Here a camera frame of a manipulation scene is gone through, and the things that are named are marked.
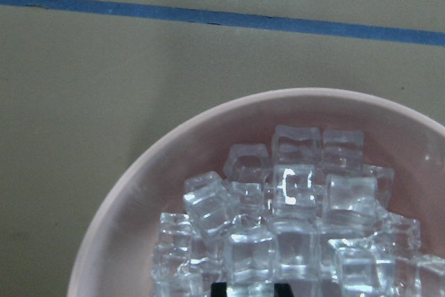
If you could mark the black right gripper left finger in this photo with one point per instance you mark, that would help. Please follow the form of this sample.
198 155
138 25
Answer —
218 289

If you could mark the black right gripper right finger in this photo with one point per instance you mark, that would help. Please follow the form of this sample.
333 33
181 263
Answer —
283 290

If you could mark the pile of clear ice cubes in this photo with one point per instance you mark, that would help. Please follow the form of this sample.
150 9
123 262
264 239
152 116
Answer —
306 210

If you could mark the pink bowl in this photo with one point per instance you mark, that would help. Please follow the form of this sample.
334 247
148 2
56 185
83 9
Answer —
114 257

